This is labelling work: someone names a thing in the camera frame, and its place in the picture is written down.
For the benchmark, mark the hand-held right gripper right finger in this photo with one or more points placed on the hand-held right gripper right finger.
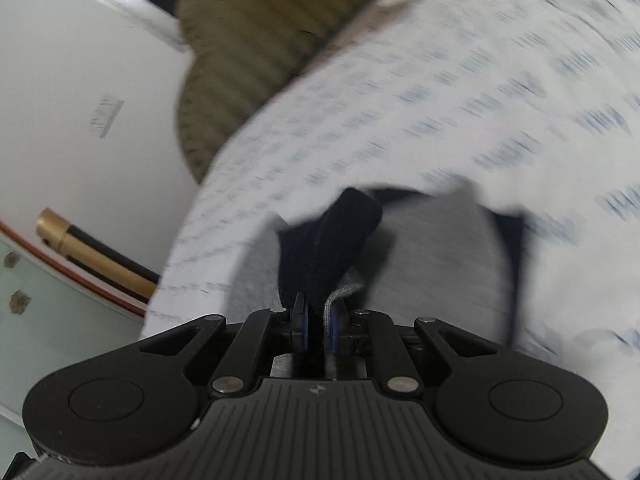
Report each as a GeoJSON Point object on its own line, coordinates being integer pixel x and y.
{"type": "Point", "coordinates": [340, 331]}

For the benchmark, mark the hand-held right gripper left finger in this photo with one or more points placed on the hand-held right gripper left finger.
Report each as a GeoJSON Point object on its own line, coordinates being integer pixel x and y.
{"type": "Point", "coordinates": [300, 331]}

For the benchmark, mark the navy and grey sweater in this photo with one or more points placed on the navy and grey sweater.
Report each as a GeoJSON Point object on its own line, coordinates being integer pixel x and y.
{"type": "Point", "coordinates": [325, 245]}

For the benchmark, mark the gold and black tube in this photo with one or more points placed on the gold and black tube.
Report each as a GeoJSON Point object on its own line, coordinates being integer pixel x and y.
{"type": "Point", "coordinates": [52, 227]}

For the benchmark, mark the white printed bedsheet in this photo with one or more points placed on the white printed bedsheet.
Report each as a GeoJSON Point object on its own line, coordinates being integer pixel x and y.
{"type": "Point", "coordinates": [450, 85]}

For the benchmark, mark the olive green quilted cushion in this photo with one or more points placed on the olive green quilted cushion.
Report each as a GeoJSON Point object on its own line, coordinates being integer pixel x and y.
{"type": "Point", "coordinates": [250, 35]}

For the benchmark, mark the white wall socket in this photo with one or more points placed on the white wall socket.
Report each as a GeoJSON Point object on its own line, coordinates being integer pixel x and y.
{"type": "Point", "coordinates": [106, 116]}

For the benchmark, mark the white window frame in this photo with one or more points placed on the white window frame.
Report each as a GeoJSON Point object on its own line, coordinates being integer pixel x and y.
{"type": "Point", "coordinates": [135, 10]}

